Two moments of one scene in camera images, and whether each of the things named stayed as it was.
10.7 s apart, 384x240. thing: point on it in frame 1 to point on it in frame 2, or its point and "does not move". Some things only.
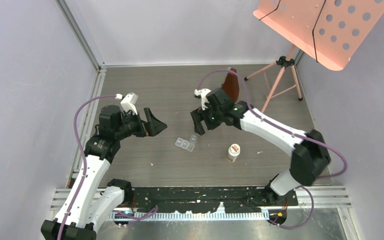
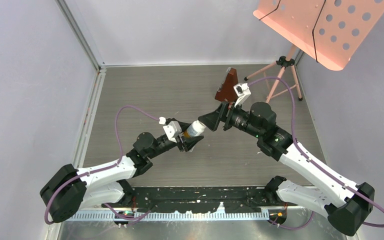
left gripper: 153,125 to 187,142
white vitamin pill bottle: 234,150 to 196,129
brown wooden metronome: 231,85 does not move
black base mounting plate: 208,199 does not move
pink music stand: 329,31 does not move
